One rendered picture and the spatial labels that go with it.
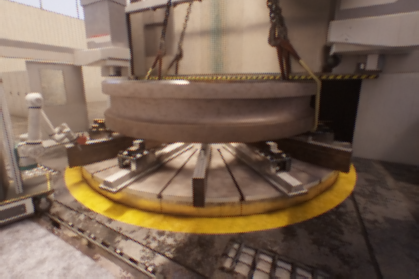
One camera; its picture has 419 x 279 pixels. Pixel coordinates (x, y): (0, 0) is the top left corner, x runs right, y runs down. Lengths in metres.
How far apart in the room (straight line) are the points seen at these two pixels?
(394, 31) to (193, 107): 2.83
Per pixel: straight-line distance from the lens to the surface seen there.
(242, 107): 3.05
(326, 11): 5.63
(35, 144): 3.18
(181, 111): 3.04
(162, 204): 2.92
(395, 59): 4.68
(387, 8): 4.16
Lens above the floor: 1.76
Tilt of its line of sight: 12 degrees down
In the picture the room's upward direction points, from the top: straight up
